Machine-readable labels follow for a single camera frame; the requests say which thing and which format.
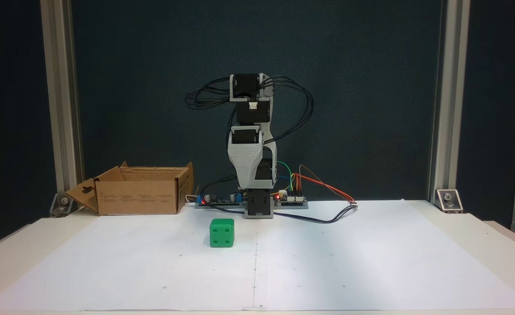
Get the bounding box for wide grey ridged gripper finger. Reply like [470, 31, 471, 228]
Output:
[228, 143, 264, 191]

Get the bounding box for green dice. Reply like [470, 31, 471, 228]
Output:
[209, 218, 235, 249]

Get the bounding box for open cardboard box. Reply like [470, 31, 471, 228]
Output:
[65, 161, 195, 216]

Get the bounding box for large white paper sheet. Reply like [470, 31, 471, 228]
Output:
[0, 199, 515, 312]

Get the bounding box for green and yellow jumper wires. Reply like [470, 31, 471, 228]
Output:
[277, 161, 296, 194]

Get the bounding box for circuit board with jumper wires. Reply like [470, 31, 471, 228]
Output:
[275, 190, 309, 210]

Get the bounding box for black servo cable loop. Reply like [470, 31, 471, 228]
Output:
[185, 78, 234, 110]
[262, 75, 315, 145]

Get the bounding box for orange and red jumper wires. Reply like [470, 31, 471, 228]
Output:
[294, 165, 357, 204]

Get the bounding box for metal corner bracket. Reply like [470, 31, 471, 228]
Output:
[434, 189, 463, 214]
[49, 192, 84, 218]

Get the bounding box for aluminium frame post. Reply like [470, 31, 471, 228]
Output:
[40, 0, 85, 206]
[428, 0, 470, 206]

